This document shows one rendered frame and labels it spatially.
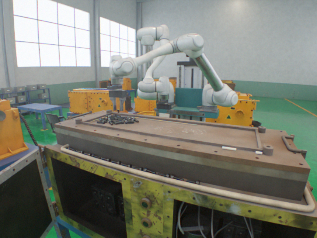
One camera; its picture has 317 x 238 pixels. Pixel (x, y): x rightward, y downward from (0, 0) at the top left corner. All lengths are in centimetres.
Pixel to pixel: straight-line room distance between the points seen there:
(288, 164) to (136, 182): 58
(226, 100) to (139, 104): 611
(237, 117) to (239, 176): 265
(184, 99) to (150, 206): 143
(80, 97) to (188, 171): 432
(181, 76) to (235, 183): 154
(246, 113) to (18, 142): 361
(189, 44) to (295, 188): 107
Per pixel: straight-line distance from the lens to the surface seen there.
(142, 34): 188
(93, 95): 454
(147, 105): 738
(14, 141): 308
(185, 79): 211
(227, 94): 165
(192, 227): 99
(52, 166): 127
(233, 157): 70
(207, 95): 180
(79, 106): 498
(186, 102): 204
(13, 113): 301
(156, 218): 88
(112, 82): 132
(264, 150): 77
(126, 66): 112
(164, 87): 165
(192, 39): 137
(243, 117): 334
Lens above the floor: 165
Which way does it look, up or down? 14 degrees down
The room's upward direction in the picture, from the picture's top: straight up
